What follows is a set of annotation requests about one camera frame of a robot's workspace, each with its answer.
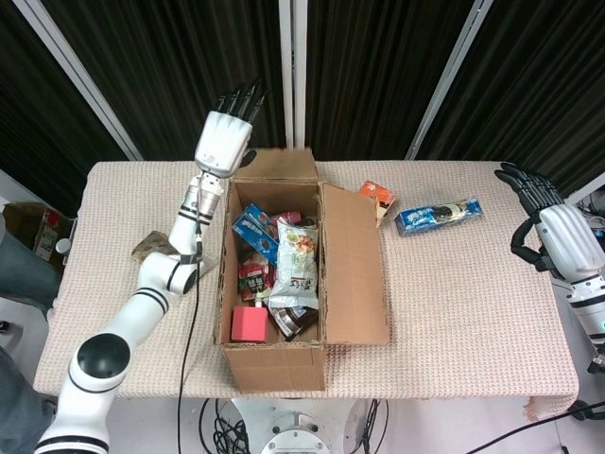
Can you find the white green snack bag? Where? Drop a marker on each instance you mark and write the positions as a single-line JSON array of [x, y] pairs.
[[295, 265]]

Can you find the grey round robot base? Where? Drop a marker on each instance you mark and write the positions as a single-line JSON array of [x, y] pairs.
[[295, 435]]

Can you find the gold foil snack bag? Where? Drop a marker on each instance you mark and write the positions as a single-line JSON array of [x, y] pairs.
[[151, 243]]

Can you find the brown cardboard shipping box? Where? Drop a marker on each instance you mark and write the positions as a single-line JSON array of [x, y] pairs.
[[279, 369]]

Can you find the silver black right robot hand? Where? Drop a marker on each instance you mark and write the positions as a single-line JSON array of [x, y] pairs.
[[567, 236]]

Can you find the pink snack packet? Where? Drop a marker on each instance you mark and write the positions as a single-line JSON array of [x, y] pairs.
[[286, 218]]

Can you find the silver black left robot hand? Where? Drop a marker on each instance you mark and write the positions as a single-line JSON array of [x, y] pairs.
[[222, 142]]

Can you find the dark brown snack packet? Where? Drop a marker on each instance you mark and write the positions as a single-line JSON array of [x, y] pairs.
[[293, 321]]

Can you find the black ribbed screen panel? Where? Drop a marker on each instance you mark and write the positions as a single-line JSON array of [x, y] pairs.
[[378, 71], [165, 57], [28, 118], [543, 94]]

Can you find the red dark snack packet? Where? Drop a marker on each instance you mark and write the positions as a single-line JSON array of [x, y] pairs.
[[250, 284]]

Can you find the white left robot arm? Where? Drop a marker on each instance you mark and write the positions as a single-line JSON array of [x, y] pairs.
[[151, 302]]

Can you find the person in blue jeans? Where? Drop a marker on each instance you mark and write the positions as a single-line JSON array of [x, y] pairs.
[[23, 269]]

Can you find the white metal frame post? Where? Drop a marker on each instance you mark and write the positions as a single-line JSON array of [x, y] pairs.
[[588, 189], [449, 80], [90, 80], [293, 71]]

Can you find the beige woven tablecloth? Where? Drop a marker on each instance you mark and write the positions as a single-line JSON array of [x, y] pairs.
[[449, 307]]

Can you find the orange biscuit box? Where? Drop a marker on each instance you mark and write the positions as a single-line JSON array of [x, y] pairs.
[[375, 196]]

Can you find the red cube box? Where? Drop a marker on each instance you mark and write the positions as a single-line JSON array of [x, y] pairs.
[[248, 326]]

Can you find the brown carton on floor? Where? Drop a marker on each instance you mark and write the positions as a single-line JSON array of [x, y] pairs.
[[23, 215]]

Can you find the blue Oreo cookie pack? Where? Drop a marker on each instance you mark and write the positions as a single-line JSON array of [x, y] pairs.
[[425, 220]]

